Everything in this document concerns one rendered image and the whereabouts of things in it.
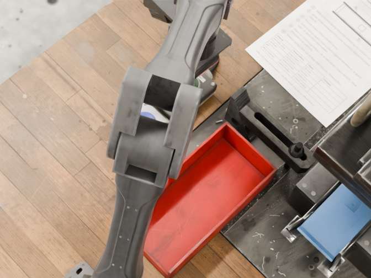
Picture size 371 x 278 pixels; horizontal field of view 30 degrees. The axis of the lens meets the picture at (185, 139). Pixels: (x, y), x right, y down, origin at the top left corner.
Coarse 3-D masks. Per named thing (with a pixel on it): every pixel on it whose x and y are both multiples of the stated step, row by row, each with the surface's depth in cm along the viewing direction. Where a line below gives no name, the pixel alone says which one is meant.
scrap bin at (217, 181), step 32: (224, 128) 118; (192, 160) 117; (224, 160) 120; (256, 160) 117; (192, 192) 118; (224, 192) 118; (256, 192) 114; (160, 224) 115; (192, 224) 115; (224, 224) 113; (160, 256) 113; (192, 256) 112
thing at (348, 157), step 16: (352, 112) 99; (336, 128) 98; (352, 128) 98; (368, 128) 98; (320, 144) 97; (336, 144) 97; (352, 144) 97; (368, 144) 97; (320, 160) 99; (336, 160) 96; (352, 160) 96; (368, 160) 95; (336, 176) 98; (352, 176) 95; (368, 176) 91; (352, 192) 98; (368, 192) 92
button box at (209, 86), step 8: (216, 64) 126; (208, 72) 124; (200, 80) 123; (208, 80) 123; (208, 88) 123; (208, 96) 124; (200, 104) 124; (160, 112) 123; (168, 112) 120; (168, 120) 122
